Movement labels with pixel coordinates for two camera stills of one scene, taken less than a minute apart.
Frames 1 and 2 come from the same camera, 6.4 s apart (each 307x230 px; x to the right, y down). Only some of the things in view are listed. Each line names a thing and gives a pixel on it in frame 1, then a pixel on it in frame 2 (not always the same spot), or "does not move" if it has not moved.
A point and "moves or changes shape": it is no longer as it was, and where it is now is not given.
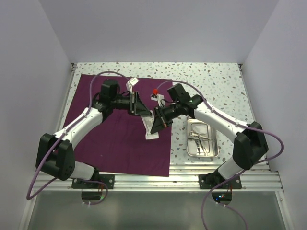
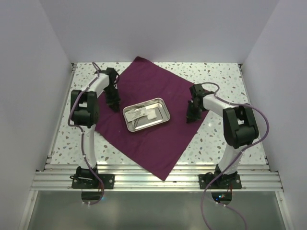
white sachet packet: x=148 y=122 moves or changes shape
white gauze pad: x=200 y=128 moves or changes shape
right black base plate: x=211 y=181 does not move
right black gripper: x=159 y=124 to x=190 y=115
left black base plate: x=108 y=179 does not move
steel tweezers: x=202 y=145 to x=135 y=122
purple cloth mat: x=118 y=145 moves or changes shape
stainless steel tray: x=202 y=139 to x=145 y=114
